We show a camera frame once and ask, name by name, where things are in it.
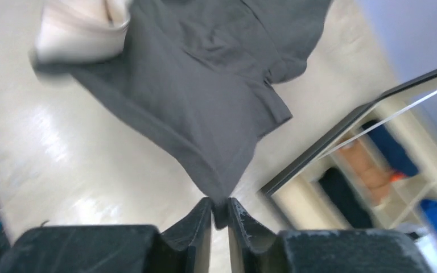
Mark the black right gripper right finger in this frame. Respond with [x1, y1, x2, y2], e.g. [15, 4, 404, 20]
[227, 198, 432, 273]

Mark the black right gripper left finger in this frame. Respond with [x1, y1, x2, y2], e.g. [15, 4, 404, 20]
[0, 198, 212, 272]

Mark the dark grey boxer underwear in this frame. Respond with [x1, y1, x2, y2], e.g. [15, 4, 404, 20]
[33, 1, 331, 229]

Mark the black rolled underwear left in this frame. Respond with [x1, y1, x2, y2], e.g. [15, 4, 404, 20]
[318, 167, 374, 229]

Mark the brown rolled underwear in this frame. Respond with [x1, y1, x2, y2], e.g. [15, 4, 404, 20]
[333, 137, 407, 209]

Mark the navy rolled underwear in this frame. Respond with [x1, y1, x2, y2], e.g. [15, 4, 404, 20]
[366, 125, 420, 177]

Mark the beige compartment organizer box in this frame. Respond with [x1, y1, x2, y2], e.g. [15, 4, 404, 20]
[260, 69, 437, 272]

